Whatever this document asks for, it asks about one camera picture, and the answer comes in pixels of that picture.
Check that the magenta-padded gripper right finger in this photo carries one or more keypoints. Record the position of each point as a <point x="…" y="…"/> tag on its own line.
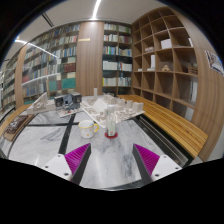
<point x="165" y="166"/>

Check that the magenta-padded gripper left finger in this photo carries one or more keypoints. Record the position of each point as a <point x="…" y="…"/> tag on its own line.
<point x="58" y="166"/>

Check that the wooden slatted bench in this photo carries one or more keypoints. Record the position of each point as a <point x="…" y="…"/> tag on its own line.
<point x="173" y="123"/>

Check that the white sloped building model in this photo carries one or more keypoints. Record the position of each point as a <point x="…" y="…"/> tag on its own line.
<point x="40" y="106"/>

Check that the dark grey building model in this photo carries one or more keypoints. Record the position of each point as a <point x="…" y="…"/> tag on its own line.
<point x="68" y="101"/>

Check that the white block city model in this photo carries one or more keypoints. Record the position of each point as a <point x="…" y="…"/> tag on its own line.
<point x="125" y="108"/>

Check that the wooden book shelf unit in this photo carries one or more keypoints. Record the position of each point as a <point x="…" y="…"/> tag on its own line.
<point x="50" y="70"/>
<point x="116" y="60"/>

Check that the wooden cubby shelf unit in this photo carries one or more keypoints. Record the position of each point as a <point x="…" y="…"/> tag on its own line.
<point x="166" y="66"/>

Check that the linear ceiling light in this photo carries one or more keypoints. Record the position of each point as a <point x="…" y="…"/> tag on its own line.
<point x="96" y="9"/>

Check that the wall poster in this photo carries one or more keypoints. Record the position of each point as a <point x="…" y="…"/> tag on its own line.
<point x="215" y="62"/>

